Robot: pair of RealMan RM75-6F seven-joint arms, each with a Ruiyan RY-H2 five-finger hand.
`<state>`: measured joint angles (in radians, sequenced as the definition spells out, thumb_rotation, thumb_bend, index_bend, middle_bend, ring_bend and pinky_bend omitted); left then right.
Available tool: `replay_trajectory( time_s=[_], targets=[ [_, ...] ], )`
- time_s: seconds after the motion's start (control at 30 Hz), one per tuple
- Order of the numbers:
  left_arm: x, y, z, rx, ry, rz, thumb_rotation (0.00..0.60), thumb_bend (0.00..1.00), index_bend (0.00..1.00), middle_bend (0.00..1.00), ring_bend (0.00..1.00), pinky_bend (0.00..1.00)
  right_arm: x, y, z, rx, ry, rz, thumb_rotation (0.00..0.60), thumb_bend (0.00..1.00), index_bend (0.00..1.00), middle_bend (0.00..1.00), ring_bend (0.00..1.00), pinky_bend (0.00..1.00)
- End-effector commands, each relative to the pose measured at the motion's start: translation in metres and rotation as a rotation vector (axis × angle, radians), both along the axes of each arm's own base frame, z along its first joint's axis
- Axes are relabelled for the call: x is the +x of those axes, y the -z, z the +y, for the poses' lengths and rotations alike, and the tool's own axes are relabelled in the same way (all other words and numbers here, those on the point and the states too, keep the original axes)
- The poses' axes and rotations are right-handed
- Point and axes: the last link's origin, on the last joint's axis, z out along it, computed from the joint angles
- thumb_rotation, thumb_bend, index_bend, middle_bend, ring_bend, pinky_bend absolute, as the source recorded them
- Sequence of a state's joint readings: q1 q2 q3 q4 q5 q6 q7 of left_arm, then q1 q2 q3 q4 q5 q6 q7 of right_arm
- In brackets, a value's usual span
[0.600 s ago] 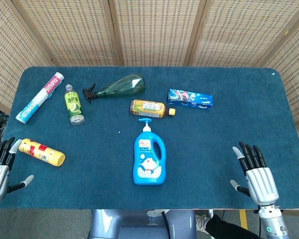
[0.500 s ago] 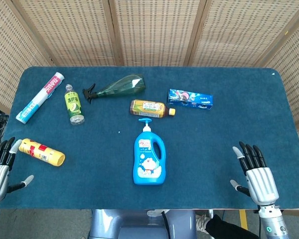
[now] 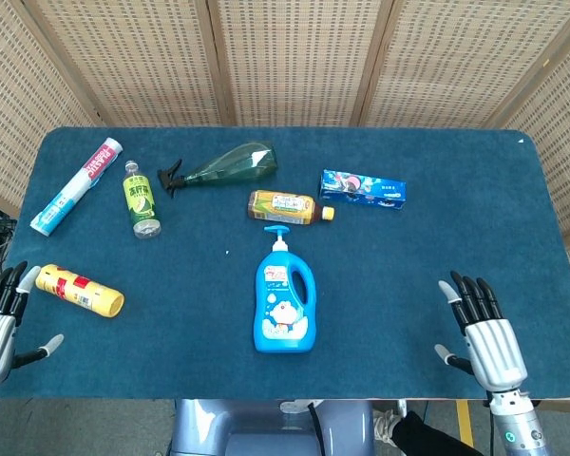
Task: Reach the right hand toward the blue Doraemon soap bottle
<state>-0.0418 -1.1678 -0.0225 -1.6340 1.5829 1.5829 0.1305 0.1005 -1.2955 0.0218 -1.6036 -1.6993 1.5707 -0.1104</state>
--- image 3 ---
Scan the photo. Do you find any white sneaker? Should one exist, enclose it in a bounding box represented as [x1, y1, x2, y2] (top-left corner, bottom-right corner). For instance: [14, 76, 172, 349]
[370, 408, 401, 447]

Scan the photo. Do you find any brown tea bottle yellow cap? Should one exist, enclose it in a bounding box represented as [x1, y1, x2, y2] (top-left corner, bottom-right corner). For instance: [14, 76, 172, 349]
[246, 189, 336, 225]

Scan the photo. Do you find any yellow cylindrical canister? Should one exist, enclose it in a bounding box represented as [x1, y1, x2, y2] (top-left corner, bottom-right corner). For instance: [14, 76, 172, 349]
[34, 263, 126, 318]

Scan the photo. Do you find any blue table mat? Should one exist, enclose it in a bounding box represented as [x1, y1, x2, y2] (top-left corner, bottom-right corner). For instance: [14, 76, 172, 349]
[0, 126, 570, 403]

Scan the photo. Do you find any green tea drink bottle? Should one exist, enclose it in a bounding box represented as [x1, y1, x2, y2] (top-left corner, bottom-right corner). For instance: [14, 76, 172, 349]
[122, 160, 163, 240]

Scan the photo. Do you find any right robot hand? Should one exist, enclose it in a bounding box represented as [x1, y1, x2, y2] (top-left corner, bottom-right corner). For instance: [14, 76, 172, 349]
[433, 271, 529, 393]

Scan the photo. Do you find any blue toothpaste box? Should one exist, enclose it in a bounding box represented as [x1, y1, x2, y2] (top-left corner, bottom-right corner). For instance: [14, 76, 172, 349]
[318, 168, 408, 212]

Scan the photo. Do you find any green spray bottle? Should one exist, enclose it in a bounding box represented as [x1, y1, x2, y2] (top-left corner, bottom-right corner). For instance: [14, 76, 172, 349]
[157, 142, 278, 200]

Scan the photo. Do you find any woven folding screen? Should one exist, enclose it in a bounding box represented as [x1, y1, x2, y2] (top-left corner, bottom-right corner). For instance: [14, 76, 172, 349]
[0, 0, 570, 305]

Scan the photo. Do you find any white plastic wrap roll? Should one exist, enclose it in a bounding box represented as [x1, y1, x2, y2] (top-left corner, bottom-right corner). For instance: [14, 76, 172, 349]
[29, 137, 125, 238]

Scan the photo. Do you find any blue pump detergent bottle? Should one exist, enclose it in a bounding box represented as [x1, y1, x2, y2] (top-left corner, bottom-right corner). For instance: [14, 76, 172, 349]
[253, 224, 319, 354]

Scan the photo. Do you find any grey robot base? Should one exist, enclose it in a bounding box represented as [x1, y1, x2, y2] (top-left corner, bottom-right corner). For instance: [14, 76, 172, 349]
[168, 398, 376, 456]

